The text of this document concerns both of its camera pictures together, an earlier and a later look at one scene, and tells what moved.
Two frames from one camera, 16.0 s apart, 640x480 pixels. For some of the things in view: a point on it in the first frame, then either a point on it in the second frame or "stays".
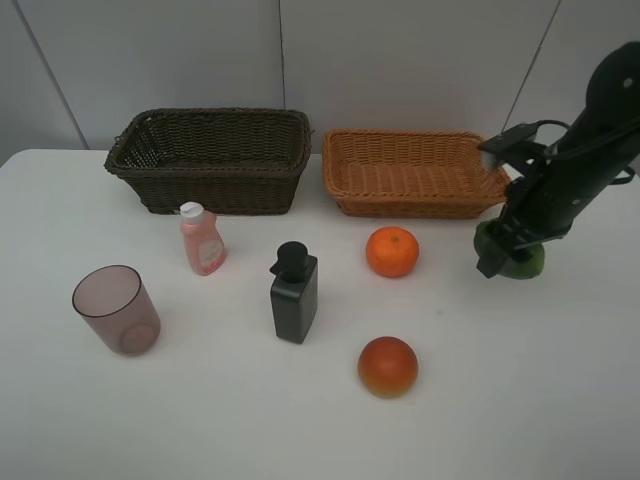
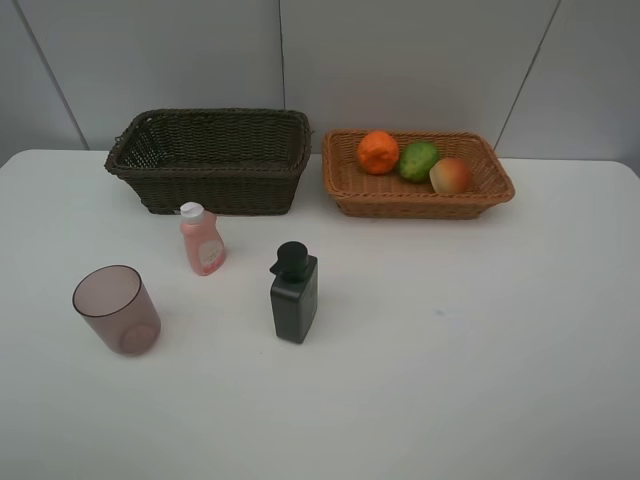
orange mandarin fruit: x=392 y=252 -> x=378 y=153
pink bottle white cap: x=204 y=239 stays
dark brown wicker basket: x=233 y=161 stays
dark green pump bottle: x=295 y=293 stays
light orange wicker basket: x=411 y=174 stays
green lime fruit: x=512 y=268 -> x=416 y=160
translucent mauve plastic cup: x=115 y=300 stays
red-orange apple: x=388 y=366 -> x=450 y=176
